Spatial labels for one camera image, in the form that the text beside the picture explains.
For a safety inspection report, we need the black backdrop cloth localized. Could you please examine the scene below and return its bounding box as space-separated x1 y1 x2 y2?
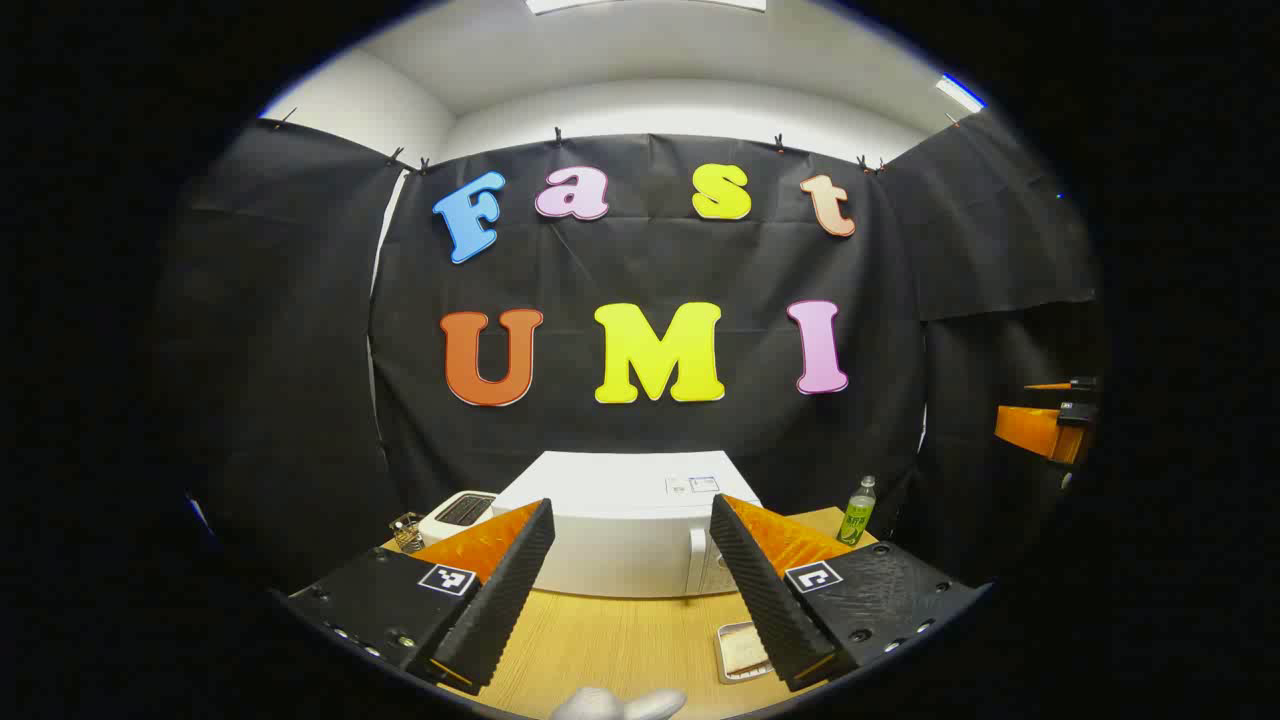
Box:
155 110 1106 601

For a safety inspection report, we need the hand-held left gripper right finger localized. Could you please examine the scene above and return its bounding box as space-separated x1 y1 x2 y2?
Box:
708 492 991 693

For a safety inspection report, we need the green drink bottle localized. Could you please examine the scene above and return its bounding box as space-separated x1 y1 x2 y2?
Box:
838 476 879 547

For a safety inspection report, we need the white microwave oven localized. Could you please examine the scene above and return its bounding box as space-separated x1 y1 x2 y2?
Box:
490 450 766 601

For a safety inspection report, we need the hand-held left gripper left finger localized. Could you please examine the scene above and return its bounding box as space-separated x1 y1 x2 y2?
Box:
285 498 557 698

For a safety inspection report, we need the white lumpy object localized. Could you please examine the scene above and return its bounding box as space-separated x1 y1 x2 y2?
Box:
550 687 689 720

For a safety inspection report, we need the small ceiling light panel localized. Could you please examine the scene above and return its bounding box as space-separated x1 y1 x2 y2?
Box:
936 73 987 114

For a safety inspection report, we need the white toaster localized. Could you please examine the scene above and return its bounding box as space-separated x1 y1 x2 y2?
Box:
418 490 499 548

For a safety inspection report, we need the long ceiling light panel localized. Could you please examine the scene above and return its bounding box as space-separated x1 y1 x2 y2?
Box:
525 0 767 15

